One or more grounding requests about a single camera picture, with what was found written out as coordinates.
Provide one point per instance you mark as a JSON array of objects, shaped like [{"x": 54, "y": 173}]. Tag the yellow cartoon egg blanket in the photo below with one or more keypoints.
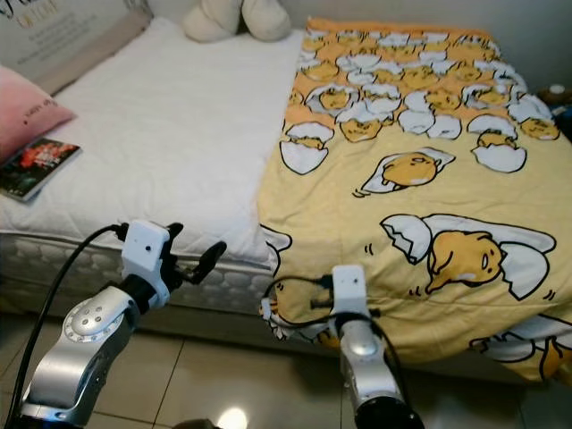
[{"x": 411, "y": 223}]

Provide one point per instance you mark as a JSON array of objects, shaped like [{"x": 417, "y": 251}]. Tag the dark red paperback book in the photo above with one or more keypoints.
[{"x": 40, "y": 170}]

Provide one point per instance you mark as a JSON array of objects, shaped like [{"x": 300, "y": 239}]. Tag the pink pillow with cartoon print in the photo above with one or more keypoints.
[{"x": 27, "y": 116}]

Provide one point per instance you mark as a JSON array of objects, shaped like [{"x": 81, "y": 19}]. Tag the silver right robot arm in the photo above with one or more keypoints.
[{"x": 366, "y": 366}]

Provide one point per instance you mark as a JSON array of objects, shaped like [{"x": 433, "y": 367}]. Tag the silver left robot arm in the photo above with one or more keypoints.
[{"x": 85, "y": 349}]

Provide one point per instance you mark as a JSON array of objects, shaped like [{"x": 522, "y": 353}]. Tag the white quilted mattress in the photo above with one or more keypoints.
[{"x": 179, "y": 134}]

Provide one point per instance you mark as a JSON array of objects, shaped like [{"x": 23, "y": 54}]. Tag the beige plush toy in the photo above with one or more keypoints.
[{"x": 214, "y": 22}]

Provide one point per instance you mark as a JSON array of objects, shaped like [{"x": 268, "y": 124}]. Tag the large printed headboard cushion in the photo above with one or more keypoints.
[{"x": 54, "y": 36}]

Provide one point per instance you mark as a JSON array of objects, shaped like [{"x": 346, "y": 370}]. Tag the small white jar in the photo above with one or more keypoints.
[{"x": 556, "y": 92}]

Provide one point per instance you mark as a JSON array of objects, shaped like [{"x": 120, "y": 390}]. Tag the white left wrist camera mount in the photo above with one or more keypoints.
[{"x": 147, "y": 250}]

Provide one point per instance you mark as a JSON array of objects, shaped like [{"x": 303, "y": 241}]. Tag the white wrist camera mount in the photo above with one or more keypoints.
[
  {"x": 147, "y": 250},
  {"x": 349, "y": 290}
]

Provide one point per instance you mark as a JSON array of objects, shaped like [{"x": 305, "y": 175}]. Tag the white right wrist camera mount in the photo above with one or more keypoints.
[{"x": 349, "y": 290}]

